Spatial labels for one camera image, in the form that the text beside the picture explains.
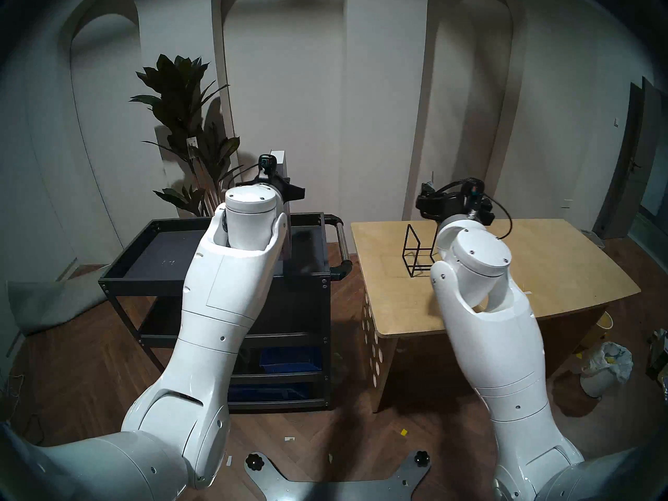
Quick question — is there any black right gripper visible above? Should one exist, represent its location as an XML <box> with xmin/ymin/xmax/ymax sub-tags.
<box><xmin>416</xmin><ymin>172</ymin><xmax>469</xmax><ymax>225</ymax></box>

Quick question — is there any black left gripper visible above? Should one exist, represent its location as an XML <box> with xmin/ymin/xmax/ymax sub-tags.
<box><xmin>235</xmin><ymin>174</ymin><xmax>304</xmax><ymax>206</ymax></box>

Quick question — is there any black metal utility cart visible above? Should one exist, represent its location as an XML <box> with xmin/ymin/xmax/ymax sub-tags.
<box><xmin>99</xmin><ymin>211</ymin><xmax>353</xmax><ymax>413</ymax></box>

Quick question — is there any tall green potted plant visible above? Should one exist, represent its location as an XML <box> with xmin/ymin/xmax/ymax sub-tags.
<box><xmin>129</xmin><ymin>54</ymin><xmax>242</xmax><ymax>217</ymax></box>

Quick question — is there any light wooden table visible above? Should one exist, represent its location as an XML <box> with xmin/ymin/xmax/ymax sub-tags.
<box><xmin>351</xmin><ymin>219</ymin><xmax>641</xmax><ymax>413</ymax></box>

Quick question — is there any blue plastic bin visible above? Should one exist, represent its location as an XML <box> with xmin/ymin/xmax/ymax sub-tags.
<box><xmin>259</xmin><ymin>347</ymin><xmax>323</xmax><ymax>373</ymax></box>

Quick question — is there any dark grey door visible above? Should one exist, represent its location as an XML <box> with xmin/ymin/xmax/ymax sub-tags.
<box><xmin>595</xmin><ymin>77</ymin><xmax>664</xmax><ymax>240</ymax></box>

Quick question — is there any yellow bucket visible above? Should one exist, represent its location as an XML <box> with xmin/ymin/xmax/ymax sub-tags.
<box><xmin>579</xmin><ymin>311</ymin><xmax>614</xmax><ymax>349</ymax></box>

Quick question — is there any white bagged trash bin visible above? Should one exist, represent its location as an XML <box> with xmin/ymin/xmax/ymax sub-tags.
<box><xmin>579</xmin><ymin>341</ymin><xmax>634</xmax><ymax>398</ymax></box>

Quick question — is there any grey leaning board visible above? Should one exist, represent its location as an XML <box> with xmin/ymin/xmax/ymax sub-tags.
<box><xmin>6</xmin><ymin>276</ymin><xmax>113</xmax><ymax>336</ymax></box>

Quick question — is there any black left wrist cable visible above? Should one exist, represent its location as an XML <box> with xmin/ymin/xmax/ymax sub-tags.
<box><xmin>230</xmin><ymin>163</ymin><xmax>261</xmax><ymax>185</ymax></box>

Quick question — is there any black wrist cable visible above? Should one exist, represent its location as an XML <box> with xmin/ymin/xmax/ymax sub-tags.
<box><xmin>230</xmin><ymin>163</ymin><xmax>261</xmax><ymax>185</ymax></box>
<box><xmin>437</xmin><ymin>178</ymin><xmax>513</xmax><ymax>241</ymax></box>

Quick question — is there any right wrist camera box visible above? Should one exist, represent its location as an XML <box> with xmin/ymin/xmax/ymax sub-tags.
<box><xmin>467</xmin><ymin>180</ymin><xmax>493</xmax><ymax>214</ymax></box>

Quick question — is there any black wire book stand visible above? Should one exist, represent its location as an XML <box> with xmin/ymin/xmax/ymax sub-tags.
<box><xmin>402</xmin><ymin>222</ymin><xmax>439</xmax><ymax>279</ymax></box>

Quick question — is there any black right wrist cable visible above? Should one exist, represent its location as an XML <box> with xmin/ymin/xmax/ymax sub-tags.
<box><xmin>437</xmin><ymin>178</ymin><xmax>513</xmax><ymax>241</ymax></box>

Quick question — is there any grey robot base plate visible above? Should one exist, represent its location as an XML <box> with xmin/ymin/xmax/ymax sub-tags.
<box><xmin>245</xmin><ymin>450</ymin><xmax>433</xmax><ymax>501</ymax></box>

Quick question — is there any black floor cable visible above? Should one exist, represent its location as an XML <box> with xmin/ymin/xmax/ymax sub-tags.
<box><xmin>21</xmin><ymin>411</ymin><xmax>53</xmax><ymax>448</ymax></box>

